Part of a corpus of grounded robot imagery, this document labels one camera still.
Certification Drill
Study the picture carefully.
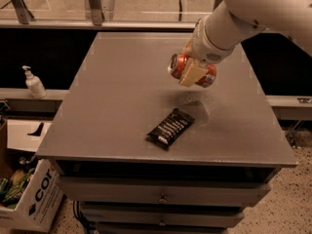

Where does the white cardboard box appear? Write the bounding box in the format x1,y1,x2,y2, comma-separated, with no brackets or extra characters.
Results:
0,159,63,232

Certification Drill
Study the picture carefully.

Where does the top cabinet drawer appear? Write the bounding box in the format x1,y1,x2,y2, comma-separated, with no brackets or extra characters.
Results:
58,176,270,207

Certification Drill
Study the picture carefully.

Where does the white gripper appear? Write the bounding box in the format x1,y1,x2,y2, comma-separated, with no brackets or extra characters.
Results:
178,16,234,87

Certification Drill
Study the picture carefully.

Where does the grey drawer cabinet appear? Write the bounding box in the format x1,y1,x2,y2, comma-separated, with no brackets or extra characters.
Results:
38,32,296,234

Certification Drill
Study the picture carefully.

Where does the middle cabinet drawer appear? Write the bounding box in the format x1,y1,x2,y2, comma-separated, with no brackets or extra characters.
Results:
80,203,244,228

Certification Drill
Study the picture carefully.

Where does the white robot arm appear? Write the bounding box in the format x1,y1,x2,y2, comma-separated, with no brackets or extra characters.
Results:
179,0,312,87

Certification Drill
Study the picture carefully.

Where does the cabinet drawer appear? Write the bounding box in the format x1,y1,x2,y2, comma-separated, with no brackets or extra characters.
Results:
58,176,270,207
80,203,244,228

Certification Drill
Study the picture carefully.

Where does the white pump soap bottle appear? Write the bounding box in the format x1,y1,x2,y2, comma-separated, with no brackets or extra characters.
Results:
22,65,47,99

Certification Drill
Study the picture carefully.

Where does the black snack bar wrapper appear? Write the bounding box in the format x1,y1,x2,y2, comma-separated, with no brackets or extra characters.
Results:
147,108,195,147

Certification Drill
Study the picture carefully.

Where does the red coke can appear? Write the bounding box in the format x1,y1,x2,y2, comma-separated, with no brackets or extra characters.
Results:
168,54,216,88

